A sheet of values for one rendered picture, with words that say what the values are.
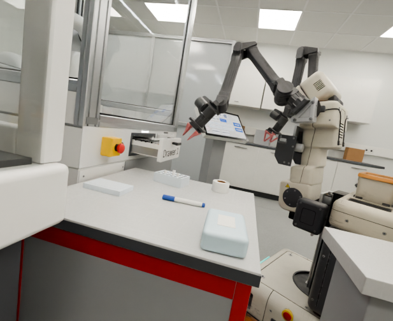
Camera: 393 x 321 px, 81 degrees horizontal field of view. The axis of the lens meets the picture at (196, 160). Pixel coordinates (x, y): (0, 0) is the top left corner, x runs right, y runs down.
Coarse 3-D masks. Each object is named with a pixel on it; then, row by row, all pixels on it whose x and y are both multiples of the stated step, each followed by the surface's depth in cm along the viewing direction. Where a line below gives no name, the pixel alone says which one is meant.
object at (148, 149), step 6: (132, 144) 110; (138, 144) 109; (144, 144) 109; (150, 144) 108; (132, 150) 110; (138, 150) 109; (144, 150) 109; (150, 150) 108; (156, 150) 107; (150, 156) 109; (156, 156) 108
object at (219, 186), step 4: (216, 180) 96; (220, 180) 98; (212, 184) 96; (216, 184) 93; (220, 184) 93; (224, 184) 93; (228, 184) 94; (212, 188) 95; (216, 188) 93; (220, 188) 93; (224, 188) 93; (228, 188) 95; (220, 192) 93; (224, 192) 93
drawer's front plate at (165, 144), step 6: (162, 138) 106; (168, 138) 113; (174, 138) 120; (180, 138) 131; (162, 144) 105; (168, 144) 112; (162, 150) 106; (168, 150) 114; (162, 156) 108; (168, 156) 116; (174, 156) 125
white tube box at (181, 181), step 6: (156, 174) 93; (162, 174) 92; (168, 174) 94; (180, 174) 98; (156, 180) 94; (162, 180) 92; (168, 180) 91; (174, 180) 90; (180, 180) 89; (186, 180) 94; (174, 186) 91; (180, 186) 90
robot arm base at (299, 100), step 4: (292, 96) 110; (296, 96) 109; (300, 96) 108; (304, 96) 107; (288, 100) 112; (292, 100) 110; (296, 100) 108; (300, 100) 106; (304, 100) 103; (308, 100) 103; (292, 104) 109; (296, 104) 108; (300, 104) 104; (304, 104) 105; (292, 108) 110; (296, 108) 106; (300, 108) 106; (292, 112) 107; (296, 112) 107
